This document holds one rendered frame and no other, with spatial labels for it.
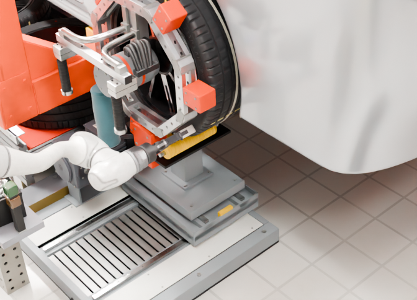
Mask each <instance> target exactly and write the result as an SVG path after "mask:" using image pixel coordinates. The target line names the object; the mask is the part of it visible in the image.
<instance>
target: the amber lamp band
mask: <svg viewBox="0 0 417 300"><path fill-rule="evenodd" d="M5 199H6V203H7V205H8V206H9V207H10V208H11V209H14V208H16V207H18V206H20V205H21V204H22V202H21V199H20V196H19V195H18V196H17V197H15V198H13V199H11V200H10V199H9V198H8V197H7V196H5Z"/></svg>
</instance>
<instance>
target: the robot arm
mask: <svg viewBox="0 0 417 300"><path fill-rule="evenodd" d="M195 132H196V130H195V129H194V127H193V125H190V126H188V127H187V128H184V129H183V130H181V131H179V132H177V133H176V132H175V133H173V135H172V136H170V137H168V138H166V139H162V140H161V141H157V142H155V143H154V144H152V145H151V144H150V143H143V144H141V145H139V146H134V147H132V148H130V149H128V150H125V151H124V152H121V153H119V152H118V151H114V150H112V149H111V148H110V147H108V145H107V144H106V143H105V142H103V140H101V139H99V138H98V137H97V136H95V135H93V134H92V133H88V132H85V131H79V132H77V133H75V134H73V135H72V136H71V137H70V139H69V141H61V142H57V143H55V144H52V145H51V146H49V147H47V148H46V149H44V150H42V151H40V152H38V153H35V154H32V153H27V152H23V151H19V150H16V149H12V148H9V147H7V146H2V145H0V178H5V177H12V176H17V175H27V174H36V173H39V172H43V171H44V170H47V169H48V168H50V167H51V166H52V165H53V164H54V163H55V162H57V161H58V160H59V159H61V158H62V157H67V158H68V159H69V161H70V162H71V163H72V164H76V165H79V166H81V167H84V168H85V169H90V171H89V173H88V180H89V182H90V184H91V185H92V186H93V187H94V188H95V189H96V190H98V191H105V190H110V189H111V188H115V187H117V186H119V185H121V184H123V183H125V182H126V181H128V180H129V179H130V178H131V177H132V176H133V175H135V174H137V173H139V172H140V171H142V170H143V169H144V168H145V167H148V164H151V163H152V162H154V161H155V160H156V158H157V154H159V153H160V152H161V151H163V150H164V149H166V148H168V146H170V145H172V144H173V143H175V142H176V141H179V140H181V141H182V140H183V138H185V137H187V136H189V135H191V134H192V133H195Z"/></svg>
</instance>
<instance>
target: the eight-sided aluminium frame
mask: <svg viewBox="0 0 417 300"><path fill-rule="evenodd" d="M119 5H123V6H125V7H127V9H130V10H131V11H134V12H136V13H137V14H138V15H140V16H142V17H144V18H145V19H146V20H147V21H148V23H149V25H150V26H151V28H152V30H153V31H154V33H155V35H156V37H157V39H158V40H159V42H160V44H161V46H162V47H163V49H164V51H165V53H166V54H167V56H168V58H169V60H170V62H171V63H172V65H173V68H174V78H175V86H176V102H177V114H175V116H173V117H172V118H170V119H169V120H166V119H165V118H163V117H162V116H160V115H158V114H157V113H156V112H154V111H152V110H151V109H150V108H148V107H147V106H145V105H143V104H142V103H141V102H140V101H139V100H138V99H137V97H136V95H135V93H134V92H131V93H129V94H127V95H126V96H127V98H126V96H122V104H123V110H124V112H125V114H126V115H128V117H129V118H130V117H132V118H133V119H134V120H135V121H137V122H138V123H139V124H141V125H142V126H144V127H145V128H146V129H148V130H150V131H151V132H152V133H154V134H155V136H158V137H160V138H162V137H164V136H166V135H168V134H170V133H172V132H173V131H176V129H178V128H179V127H180V126H182V125H183V124H185V123H187V122H188V121H189V120H191V119H193V118H195V116H197V112H196V111H195V110H193V109H192V108H190V107H188V106H187V105H186V104H184V97H183V87H184V86H186V85H188V84H190V83H192V82H194V81H195V64H194V60H193V58H192V55H191V53H189V51H188V49H187V48H186V46H185V44H184V42H183V41H182V39H181V37H180V35H179V34H178V32H177V30H176V29H175V30H173V31H171V32H168V33H166V34H162V33H161V31H160V30H159V28H158V27H157V26H156V24H155V23H154V21H153V16H154V14H155V12H156V10H157V8H158V6H159V5H160V3H159V2H158V1H155V0H101V2H100V3H99V4H98V5H97V7H96V8H95V9H94V10H93V11H92V13H91V22H92V30H93V35H97V34H100V33H103V32H106V31H109V30H111V24H110V16H111V14H112V13H113V12H114V11H115V10H116V8H117V7H118V6H119ZM112 40H113V39H112V38H108V39H106V40H103V41H100V42H96V43H95V47H96V52H97V53H98V54H101V50H102V48H103V47H104V46H105V45H106V44H108V43H109V42H111V41H112ZM127 99H128V100H127Z"/></svg>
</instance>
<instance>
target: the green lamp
mask: <svg viewBox="0 0 417 300"><path fill-rule="evenodd" d="M2 188H3V191H4V194H5V195H6V196H7V197H9V198H11V197H13V196H15V195H17V194H19V190H18V187H17V185H16V184H15V183H14V182H13V181H12V180H11V181H9V182H7V183H5V184H3V185H2Z"/></svg>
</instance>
